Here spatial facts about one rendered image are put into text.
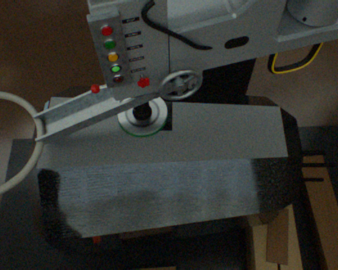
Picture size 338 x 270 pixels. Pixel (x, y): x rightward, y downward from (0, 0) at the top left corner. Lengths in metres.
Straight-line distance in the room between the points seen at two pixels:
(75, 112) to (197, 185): 0.58
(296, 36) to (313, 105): 1.50
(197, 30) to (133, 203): 0.78
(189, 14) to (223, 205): 0.81
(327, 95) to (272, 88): 0.41
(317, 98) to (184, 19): 1.88
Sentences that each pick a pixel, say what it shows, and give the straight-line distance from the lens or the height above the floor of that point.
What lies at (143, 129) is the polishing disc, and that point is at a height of 0.89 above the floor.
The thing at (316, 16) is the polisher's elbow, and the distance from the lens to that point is 1.31.
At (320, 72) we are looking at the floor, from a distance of 2.98.
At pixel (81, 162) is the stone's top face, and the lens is 1.48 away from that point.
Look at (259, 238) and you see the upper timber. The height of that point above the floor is 0.24.
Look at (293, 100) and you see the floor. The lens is 2.74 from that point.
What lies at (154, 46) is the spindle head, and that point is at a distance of 1.05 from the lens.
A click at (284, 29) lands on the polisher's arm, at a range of 1.31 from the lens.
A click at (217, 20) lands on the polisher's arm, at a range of 1.09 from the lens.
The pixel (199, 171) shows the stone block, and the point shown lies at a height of 0.82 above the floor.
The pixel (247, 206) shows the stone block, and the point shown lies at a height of 0.70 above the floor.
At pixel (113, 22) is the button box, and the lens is 0.93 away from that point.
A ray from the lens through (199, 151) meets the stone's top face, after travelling 1.45.
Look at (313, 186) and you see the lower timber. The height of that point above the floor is 0.12.
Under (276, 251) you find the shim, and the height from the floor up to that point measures 0.25.
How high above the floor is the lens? 2.17
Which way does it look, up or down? 61 degrees down
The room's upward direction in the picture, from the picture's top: 2 degrees counter-clockwise
